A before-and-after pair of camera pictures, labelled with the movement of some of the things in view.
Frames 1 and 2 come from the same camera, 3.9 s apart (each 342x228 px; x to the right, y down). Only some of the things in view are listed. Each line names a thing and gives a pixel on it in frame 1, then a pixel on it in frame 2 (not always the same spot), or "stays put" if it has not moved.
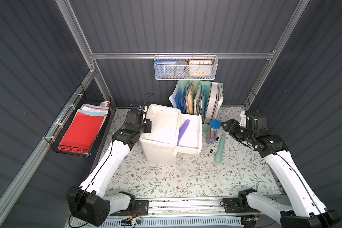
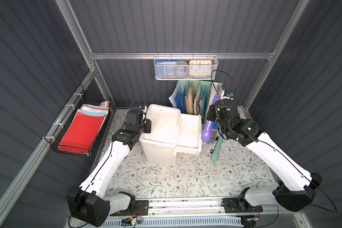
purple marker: x=182 y=130 to x=206 y=134
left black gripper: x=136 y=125 stays put
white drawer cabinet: x=160 y=146 stays put
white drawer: x=190 y=141 stays put
